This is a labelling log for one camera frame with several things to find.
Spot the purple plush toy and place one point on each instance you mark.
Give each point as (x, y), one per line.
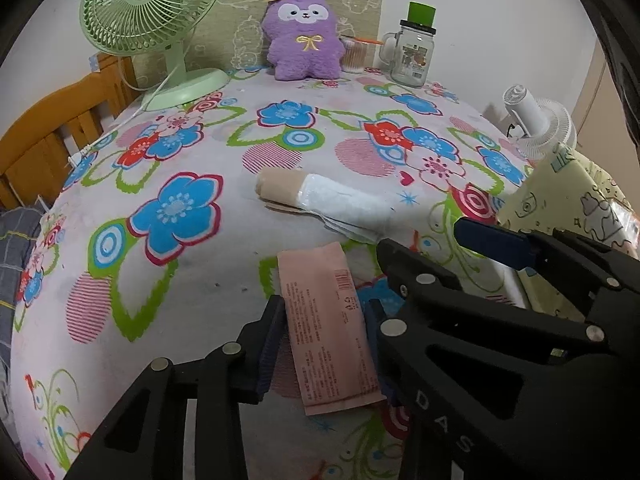
(305, 40)

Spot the white wrapped beige bandage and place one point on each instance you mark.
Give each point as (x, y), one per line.
(340, 200)

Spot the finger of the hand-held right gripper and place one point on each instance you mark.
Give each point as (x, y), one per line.
(415, 265)
(495, 242)

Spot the green desk fan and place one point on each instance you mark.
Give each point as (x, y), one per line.
(150, 5)

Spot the pink packet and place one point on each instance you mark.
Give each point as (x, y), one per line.
(325, 330)

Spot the white desk fan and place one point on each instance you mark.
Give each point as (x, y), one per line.
(540, 120)

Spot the beige cartoon print board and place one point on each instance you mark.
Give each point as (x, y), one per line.
(235, 15)

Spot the yellow cartoon print box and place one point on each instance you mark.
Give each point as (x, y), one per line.
(560, 195)

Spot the floral tablecloth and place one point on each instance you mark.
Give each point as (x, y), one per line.
(200, 310)

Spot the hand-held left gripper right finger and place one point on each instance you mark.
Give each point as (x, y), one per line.
(372, 322)

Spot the glass jar mug green cap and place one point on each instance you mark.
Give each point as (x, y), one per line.
(412, 55)

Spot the small toothpick jar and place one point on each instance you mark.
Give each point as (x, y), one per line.
(356, 55)

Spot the orange wooden chair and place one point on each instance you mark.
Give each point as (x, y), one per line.
(45, 130)

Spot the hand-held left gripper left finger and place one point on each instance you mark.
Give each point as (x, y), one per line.
(272, 350)

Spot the grey plaid cloth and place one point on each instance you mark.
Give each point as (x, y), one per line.
(15, 250)

